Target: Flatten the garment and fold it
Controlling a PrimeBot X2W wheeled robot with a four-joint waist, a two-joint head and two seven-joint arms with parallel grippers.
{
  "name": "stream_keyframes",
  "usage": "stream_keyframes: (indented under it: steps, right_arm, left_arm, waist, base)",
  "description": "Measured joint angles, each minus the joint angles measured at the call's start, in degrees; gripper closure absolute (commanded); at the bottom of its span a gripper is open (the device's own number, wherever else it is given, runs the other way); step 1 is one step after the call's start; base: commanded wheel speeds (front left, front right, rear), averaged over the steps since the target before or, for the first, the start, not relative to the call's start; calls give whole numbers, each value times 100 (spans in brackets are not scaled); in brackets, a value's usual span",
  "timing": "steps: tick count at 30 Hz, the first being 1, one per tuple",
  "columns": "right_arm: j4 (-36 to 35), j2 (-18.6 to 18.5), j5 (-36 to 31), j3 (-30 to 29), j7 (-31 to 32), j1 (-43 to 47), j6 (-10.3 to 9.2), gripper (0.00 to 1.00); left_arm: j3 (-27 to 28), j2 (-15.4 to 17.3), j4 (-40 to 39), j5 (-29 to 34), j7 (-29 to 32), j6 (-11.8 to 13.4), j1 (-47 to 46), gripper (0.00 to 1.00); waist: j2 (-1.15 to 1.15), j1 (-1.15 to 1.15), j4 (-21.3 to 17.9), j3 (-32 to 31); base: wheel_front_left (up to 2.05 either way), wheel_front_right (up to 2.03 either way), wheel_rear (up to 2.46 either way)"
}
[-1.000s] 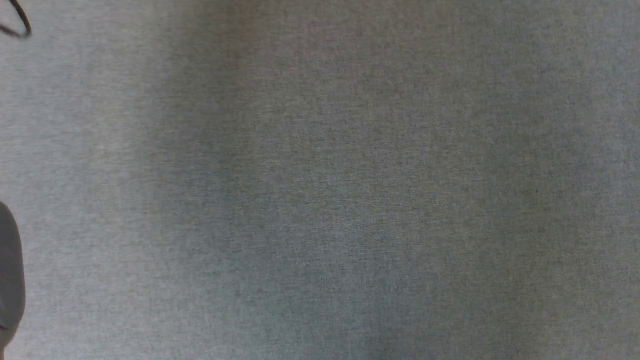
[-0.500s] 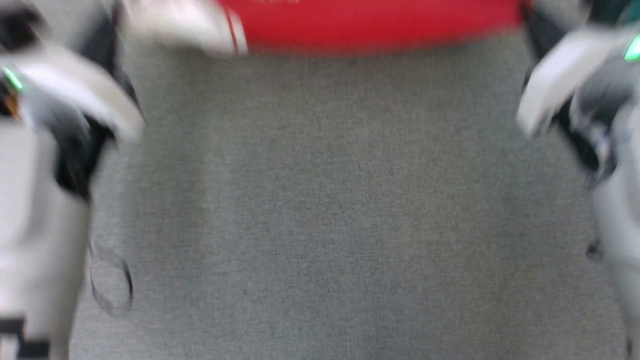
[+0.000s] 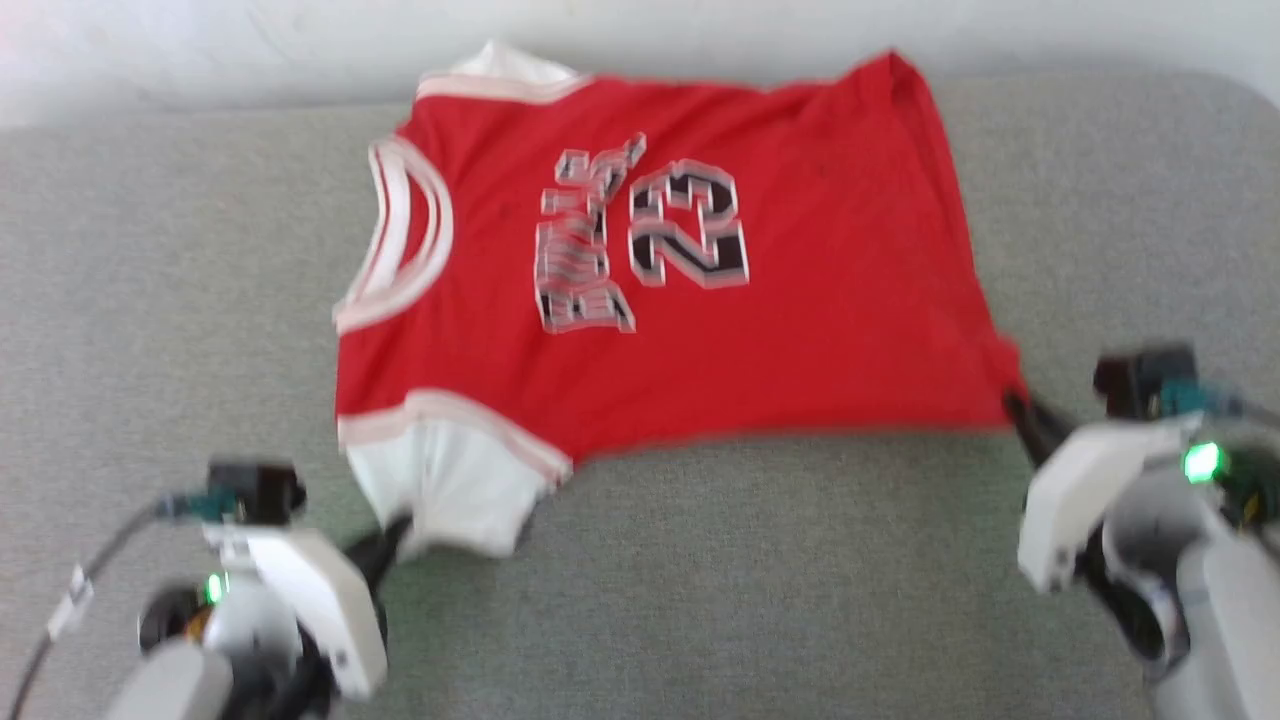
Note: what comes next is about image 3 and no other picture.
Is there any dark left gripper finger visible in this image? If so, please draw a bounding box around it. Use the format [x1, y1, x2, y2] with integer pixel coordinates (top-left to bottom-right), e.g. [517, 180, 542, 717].
[343, 514, 414, 593]

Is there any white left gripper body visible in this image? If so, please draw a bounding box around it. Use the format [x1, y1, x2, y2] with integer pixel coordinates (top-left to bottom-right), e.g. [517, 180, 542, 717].
[203, 524, 391, 701]

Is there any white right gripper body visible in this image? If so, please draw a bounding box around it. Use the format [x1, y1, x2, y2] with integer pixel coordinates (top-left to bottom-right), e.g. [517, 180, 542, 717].
[1016, 418, 1203, 595]

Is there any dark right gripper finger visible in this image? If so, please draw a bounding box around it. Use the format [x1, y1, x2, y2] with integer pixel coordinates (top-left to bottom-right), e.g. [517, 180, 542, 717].
[1002, 389, 1073, 469]

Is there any red and white basketball jersey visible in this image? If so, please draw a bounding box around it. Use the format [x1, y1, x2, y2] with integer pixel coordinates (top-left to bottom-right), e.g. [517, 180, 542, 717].
[332, 40, 1028, 561]

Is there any grey fabric sofa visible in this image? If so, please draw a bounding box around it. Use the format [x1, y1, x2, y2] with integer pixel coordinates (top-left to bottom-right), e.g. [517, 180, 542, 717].
[0, 68, 1280, 720]

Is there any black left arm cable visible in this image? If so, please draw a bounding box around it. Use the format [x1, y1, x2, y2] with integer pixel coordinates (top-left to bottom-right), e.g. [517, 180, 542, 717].
[8, 490, 213, 720]

